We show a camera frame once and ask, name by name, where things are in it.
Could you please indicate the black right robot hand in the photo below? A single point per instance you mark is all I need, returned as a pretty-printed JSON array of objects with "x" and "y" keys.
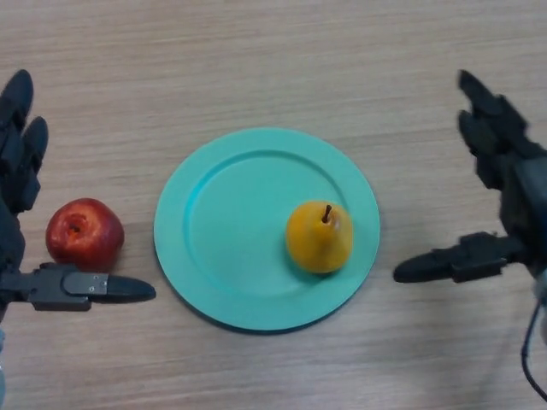
[{"x": 521, "y": 183}]

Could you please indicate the yellow pear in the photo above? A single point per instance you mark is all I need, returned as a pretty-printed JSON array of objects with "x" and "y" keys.
[{"x": 316, "y": 243}]

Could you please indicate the green round plate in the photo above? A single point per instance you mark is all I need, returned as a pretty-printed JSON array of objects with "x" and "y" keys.
[{"x": 239, "y": 239}]

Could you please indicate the red apple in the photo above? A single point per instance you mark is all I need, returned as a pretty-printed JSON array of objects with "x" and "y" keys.
[{"x": 85, "y": 232}]

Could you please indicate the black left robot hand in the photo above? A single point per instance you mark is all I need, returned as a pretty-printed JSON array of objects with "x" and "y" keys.
[{"x": 13, "y": 183}]

